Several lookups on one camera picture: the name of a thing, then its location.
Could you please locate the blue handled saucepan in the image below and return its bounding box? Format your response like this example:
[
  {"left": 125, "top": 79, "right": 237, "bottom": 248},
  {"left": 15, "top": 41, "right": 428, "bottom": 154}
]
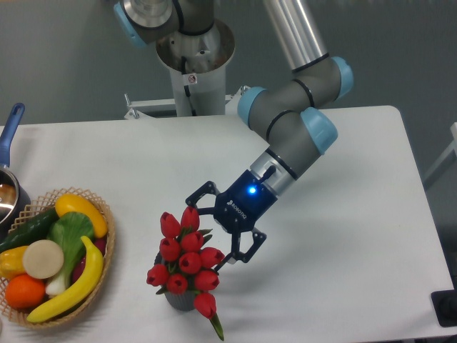
[{"left": 1, "top": 103, "right": 31, "bottom": 241}]

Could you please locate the yellow bell pepper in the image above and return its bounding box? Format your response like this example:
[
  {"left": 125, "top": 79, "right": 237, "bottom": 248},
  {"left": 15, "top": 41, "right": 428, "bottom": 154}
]
[{"left": 0, "top": 246, "right": 28, "bottom": 279}]

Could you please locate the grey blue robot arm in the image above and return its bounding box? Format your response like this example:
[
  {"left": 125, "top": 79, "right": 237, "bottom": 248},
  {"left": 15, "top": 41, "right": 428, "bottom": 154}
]
[{"left": 114, "top": 1, "right": 353, "bottom": 263}]

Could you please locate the red tulip bouquet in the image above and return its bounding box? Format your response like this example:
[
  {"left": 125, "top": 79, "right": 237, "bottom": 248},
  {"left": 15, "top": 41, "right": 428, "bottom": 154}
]
[{"left": 146, "top": 207, "right": 224, "bottom": 340}]

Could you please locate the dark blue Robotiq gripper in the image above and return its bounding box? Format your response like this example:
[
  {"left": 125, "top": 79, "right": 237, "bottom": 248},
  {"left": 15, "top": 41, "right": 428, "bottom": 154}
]
[{"left": 185, "top": 170, "right": 277, "bottom": 272}]

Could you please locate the yellow squash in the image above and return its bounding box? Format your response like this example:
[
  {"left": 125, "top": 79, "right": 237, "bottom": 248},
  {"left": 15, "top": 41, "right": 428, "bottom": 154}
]
[{"left": 54, "top": 193, "right": 108, "bottom": 239}]

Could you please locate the green cucumber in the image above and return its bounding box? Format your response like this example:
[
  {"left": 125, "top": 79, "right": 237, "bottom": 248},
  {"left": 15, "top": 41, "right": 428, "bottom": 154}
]
[{"left": 1, "top": 207, "right": 59, "bottom": 252}]

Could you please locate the woven wicker basket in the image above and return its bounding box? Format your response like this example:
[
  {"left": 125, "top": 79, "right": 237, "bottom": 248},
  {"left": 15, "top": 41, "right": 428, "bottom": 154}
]
[{"left": 1, "top": 187, "right": 116, "bottom": 329}]

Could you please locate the green bok choy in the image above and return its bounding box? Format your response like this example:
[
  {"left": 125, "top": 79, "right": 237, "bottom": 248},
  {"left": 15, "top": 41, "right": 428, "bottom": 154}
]
[{"left": 46, "top": 212, "right": 94, "bottom": 297}]

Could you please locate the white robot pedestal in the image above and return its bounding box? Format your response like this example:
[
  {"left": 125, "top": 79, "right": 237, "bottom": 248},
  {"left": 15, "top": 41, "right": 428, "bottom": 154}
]
[{"left": 124, "top": 19, "right": 249, "bottom": 119}]

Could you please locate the beige round slice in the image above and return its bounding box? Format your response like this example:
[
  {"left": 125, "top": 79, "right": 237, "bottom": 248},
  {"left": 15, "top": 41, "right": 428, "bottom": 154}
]
[{"left": 22, "top": 239, "right": 64, "bottom": 279}]

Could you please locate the black device at edge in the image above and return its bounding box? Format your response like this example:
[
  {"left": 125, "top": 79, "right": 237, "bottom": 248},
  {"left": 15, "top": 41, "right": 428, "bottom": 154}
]
[{"left": 431, "top": 289, "right": 456, "bottom": 327}]

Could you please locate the yellow banana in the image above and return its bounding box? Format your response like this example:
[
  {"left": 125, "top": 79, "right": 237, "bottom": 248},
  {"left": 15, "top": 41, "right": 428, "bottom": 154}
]
[{"left": 26, "top": 236, "right": 104, "bottom": 324}]

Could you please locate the white frame at right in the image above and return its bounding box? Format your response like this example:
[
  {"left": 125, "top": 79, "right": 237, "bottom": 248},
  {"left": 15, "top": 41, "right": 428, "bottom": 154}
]
[{"left": 423, "top": 122, "right": 456, "bottom": 192}]

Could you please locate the grey ribbed vase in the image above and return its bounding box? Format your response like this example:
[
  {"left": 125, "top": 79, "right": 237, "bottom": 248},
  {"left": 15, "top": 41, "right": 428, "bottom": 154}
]
[{"left": 159, "top": 264, "right": 196, "bottom": 312}]

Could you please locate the orange fruit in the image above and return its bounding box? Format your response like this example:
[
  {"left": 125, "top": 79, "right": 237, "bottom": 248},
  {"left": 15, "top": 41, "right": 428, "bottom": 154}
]
[{"left": 5, "top": 274, "right": 45, "bottom": 309}]

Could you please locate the dark red vegetable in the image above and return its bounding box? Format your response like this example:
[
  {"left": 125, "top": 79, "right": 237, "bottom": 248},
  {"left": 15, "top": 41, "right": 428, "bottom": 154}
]
[{"left": 71, "top": 237, "right": 106, "bottom": 284}]

